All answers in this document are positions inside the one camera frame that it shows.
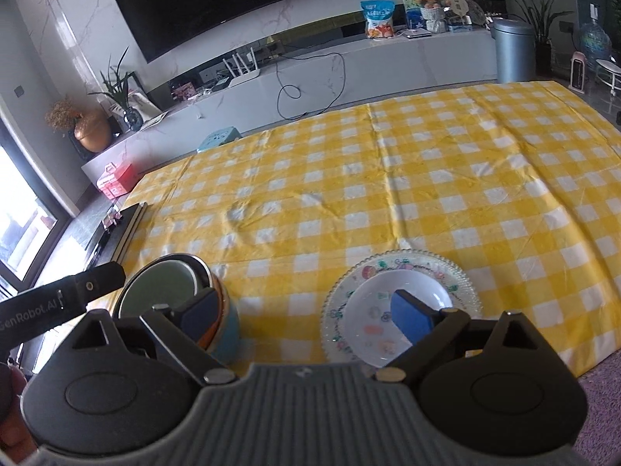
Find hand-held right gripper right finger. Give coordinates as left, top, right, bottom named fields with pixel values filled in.
left=376, top=290, right=551, bottom=382

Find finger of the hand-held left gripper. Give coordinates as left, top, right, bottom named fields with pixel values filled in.
left=58, top=261, right=127, bottom=308

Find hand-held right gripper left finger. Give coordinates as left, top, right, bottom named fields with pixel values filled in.
left=73, top=289, right=234, bottom=384

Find steel bowl with orange outside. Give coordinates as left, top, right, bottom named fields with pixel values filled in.
left=114, top=252, right=231, bottom=350

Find small white plate with stickers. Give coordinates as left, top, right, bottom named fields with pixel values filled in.
left=345, top=269, right=458, bottom=367

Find pale green ceramic bowl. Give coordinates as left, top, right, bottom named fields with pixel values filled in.
left=118, top=255, right=214, bottom=323

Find clear glass plate with stickers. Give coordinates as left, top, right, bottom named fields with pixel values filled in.
left=320, top=249, right=484, bottom=365

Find person's left hand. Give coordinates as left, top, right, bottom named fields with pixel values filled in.
left=0, top=362, right=37, bottom=457

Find black flat case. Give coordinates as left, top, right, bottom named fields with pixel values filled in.
left=85, top=202, right=147, bottom=273

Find pink box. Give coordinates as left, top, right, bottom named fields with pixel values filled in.
left=96, top=162, right=137, bottom=199

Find yellow checked tablecloth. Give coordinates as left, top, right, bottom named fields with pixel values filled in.
left=109, top=80, right=621, bottom=379

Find copper round vase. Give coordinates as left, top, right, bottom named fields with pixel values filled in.
left=73, top=111, right=113, bottom=153

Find dried yellow flowers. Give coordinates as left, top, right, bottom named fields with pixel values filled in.
left=45, top=101, right=83, bottom=131

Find light blue stool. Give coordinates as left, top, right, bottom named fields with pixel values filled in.
left=196, top=126, right=242, bottom=153

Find white framed picture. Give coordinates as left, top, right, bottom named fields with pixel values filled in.
left=127, top=88, right=168, bottom=129

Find green leafy plant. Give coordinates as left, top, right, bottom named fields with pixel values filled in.
left=88, top=47, right=141, bottom=112

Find white router with antennas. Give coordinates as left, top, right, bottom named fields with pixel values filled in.
left=222, top=47, right=263, bottom=89

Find white television cabinet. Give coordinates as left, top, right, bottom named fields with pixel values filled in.
left=80, top=24, right=500, bottom=190

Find grey round trash can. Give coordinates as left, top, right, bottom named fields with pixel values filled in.
left=491, top=18, right=535, bottom=83

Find pink and white heater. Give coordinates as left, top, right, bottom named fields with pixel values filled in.
left=569, top=51, right=589, bottom=93

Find blue and orange snack bag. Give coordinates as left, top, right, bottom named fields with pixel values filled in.
left=360, top=0, right=396, bottom=40

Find black television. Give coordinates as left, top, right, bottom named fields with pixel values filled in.
left=108, top=0, right=325, bottom=64

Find teddy bear in basket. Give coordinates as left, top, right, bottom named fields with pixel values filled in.
left=415, top=0, right=447, bottom=34

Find white round side table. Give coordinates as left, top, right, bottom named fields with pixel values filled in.
left=596, top=58, right=621, bottom=95

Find white hand fan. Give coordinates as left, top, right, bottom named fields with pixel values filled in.
left=445, top=0, right=486, bottom=25

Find tall potted plant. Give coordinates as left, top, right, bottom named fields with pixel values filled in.
left=490, top=0, right=576, bottom=76

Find blue water bottle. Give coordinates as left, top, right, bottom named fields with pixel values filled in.
left=579, top=22, right=613, bottom=66

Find black cable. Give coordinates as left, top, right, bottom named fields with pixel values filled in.
left=276, top=51, right=346, bottom=120

